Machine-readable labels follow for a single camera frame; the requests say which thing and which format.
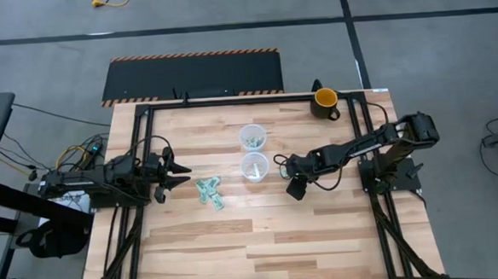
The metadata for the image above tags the black aluminium table frame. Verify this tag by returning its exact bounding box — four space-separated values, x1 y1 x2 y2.
72 84 444 279

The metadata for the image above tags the black floor cable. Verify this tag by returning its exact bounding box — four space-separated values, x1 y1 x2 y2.
11 97 112 133

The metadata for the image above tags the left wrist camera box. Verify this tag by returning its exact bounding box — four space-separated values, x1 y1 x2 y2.
142 151 163 171

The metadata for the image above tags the black hazard-striped floor mat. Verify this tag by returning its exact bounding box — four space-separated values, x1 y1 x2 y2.
99 47 286 108

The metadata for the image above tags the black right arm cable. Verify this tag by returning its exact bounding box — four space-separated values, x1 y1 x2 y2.
365 101 390 125

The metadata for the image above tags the black power strip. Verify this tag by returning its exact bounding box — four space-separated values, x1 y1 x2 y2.
78 140 106 166

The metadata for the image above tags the dark mug yellow inside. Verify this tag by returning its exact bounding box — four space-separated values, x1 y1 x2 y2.
308 87 342 124

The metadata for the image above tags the black bag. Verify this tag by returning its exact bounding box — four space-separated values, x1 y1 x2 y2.
14 218 92 260

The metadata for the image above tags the yellow extension cord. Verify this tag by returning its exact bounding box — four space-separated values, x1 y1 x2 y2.
90 0 132 9

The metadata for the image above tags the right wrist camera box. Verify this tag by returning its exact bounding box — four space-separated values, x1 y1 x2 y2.
284 177 310 201

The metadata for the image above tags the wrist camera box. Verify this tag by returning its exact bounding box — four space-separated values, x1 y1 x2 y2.
142 151 163 171
284 177 310 201

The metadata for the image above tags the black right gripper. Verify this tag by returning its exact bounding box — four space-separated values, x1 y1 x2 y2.
283 149 323 183

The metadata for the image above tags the clear plastic deli cup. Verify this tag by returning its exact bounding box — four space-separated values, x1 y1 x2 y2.
237 122 269 154
240 150 272 184

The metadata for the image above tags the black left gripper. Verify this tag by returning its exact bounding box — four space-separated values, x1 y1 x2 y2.
142 145 195 205

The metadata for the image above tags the black left camera cable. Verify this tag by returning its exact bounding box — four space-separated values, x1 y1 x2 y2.
123 133 174 162

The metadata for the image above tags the white printed sheet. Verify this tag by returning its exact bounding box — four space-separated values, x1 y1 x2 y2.
38 189 93 228

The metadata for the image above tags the yellow floor cable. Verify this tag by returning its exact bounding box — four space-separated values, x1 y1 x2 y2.
54 143 93 171

